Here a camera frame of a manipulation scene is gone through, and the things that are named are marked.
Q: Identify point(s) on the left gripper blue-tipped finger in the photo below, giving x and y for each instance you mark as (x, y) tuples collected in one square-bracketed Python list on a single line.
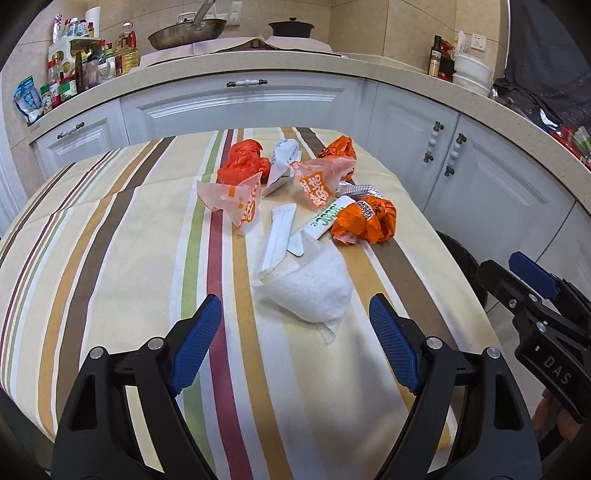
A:
[(565, 296)]

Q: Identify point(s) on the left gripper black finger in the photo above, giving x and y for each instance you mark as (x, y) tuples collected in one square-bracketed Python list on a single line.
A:
[(522, 301)]

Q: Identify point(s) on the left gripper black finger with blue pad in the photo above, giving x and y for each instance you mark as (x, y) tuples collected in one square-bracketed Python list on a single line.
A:
[(495, 438), (96, 438)]

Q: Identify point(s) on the white paper sleeve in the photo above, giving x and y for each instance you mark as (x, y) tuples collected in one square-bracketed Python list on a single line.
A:
[(282, 219)]

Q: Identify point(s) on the black trash bin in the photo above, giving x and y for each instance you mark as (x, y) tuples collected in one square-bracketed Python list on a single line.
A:
[(468, 264)]

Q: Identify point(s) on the person's hand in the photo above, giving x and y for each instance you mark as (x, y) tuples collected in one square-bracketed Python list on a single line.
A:
[(550, 413)]

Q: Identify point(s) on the red dish rack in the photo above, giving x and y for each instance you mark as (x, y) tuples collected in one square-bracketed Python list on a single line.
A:
[(576, 141)]

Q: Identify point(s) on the orange crumpled wrapper near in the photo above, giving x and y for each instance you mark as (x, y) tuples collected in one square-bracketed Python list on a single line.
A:
[(372, 219)]

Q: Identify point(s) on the orange crumpled wrapper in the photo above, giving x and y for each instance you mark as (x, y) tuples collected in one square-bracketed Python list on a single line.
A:
[(341, 147), (372, 219)]

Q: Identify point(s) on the silver foil wrapper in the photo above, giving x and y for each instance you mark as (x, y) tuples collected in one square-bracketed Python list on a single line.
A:
[(357, 191)]

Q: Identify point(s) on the white sachet green text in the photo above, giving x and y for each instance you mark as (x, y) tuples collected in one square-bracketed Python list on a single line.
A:
[(318, 226)]

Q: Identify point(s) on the person's dark grey shirt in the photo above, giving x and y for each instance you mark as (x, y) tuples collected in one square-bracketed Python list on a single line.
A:
[(546, 77)]

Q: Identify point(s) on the white stacked bowls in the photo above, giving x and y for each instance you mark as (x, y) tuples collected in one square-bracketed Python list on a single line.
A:
[(472, 73)]

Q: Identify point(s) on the orange crumpled wrapper far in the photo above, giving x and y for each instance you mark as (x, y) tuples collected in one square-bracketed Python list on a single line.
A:
[(341, 147)]

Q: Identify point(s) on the translucent bag orange print right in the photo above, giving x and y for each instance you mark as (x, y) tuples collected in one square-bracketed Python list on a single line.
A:
[(319, 178)]

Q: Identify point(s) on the translucent bag orange print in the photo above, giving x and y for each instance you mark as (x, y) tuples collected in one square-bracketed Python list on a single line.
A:
[(238, 202), (319, 178)]

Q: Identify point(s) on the striped tablecloth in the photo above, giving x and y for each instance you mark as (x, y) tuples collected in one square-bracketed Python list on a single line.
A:
[(114, 249)]

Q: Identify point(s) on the dark soy sauce bottle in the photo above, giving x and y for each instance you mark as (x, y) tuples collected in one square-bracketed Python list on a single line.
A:
[(435, 57)]

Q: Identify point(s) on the translucent bag orange print left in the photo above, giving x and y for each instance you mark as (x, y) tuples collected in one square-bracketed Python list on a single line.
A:
[(238, 202)]

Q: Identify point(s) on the white crumpled paper bag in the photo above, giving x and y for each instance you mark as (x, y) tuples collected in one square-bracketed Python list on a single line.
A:
[(287, 151)]

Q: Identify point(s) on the red-orange crumpled plastic bag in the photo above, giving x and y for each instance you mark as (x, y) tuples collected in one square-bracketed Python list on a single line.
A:
[(244, 160)]

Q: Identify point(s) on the blue white salt bag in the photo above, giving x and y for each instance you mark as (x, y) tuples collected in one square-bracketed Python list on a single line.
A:
[(28, 101)]

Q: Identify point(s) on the beige stove cover cloth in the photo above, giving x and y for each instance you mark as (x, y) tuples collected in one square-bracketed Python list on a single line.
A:
[(230, 44)]

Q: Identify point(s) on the black clay pot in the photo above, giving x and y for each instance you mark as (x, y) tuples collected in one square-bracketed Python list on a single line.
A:
[(292, 28)]

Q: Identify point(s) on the cooking oil bottle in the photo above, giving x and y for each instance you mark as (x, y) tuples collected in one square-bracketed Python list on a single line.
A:
[(126, 51)]

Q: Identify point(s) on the metal wok pan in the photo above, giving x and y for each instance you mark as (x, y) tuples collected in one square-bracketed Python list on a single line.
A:
[(187, 32)]

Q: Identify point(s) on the paper towel roll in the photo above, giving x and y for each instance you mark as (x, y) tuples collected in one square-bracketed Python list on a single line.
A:
[(92, 18)]

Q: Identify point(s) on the cabinet door handle right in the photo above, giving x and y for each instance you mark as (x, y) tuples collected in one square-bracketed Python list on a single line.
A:
[(454, 155)]

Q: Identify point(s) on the cabinet door handle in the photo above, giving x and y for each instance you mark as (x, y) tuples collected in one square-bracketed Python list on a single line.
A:
[(454, 155), (433, 141)]

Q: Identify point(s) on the cabinet door handle left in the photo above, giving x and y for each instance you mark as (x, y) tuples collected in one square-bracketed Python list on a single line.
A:
[(433, 141)]

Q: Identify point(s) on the white wall socket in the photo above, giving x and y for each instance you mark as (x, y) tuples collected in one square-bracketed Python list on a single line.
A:
[(479, 42)]

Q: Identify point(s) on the drawer handle left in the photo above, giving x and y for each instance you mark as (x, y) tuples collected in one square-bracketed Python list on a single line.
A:
[(70, 131)]

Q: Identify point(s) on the drawer handle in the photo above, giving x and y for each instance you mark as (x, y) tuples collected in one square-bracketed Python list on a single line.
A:
[(246, 83), (70, 131)]

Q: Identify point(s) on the drawer handle centre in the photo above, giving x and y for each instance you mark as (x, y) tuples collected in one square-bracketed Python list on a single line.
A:
[(246, 83)]

